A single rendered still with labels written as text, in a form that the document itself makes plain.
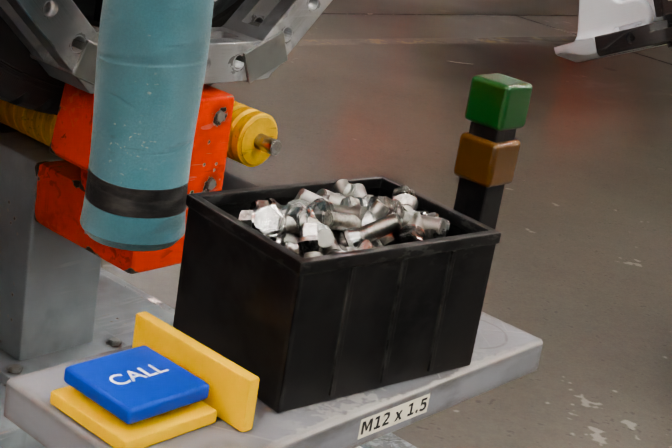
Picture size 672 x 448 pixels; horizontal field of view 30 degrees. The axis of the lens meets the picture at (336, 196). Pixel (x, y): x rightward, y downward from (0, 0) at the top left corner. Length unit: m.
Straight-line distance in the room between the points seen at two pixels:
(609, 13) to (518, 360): 0.30
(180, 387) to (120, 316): 0.71
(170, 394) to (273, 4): 0.58
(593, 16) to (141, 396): 0.44
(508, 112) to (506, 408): 1.01
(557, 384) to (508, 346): 1.06
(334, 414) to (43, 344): 0.57
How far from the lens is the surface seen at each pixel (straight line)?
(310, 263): 0.84
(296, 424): 0.88
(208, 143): 1.23
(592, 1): 0.98
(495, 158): 1.06
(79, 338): 1.44
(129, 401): 0.82
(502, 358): 1.05
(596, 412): 2.06
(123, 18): 1.00
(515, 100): 1.05
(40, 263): 1.36
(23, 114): 1.36
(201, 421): 0.86
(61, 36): 1.09
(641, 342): 2.38
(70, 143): 1.19
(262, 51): 1.25
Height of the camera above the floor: 0.87
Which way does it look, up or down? 18 degrees down
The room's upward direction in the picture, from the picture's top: 10 degrees clockwise
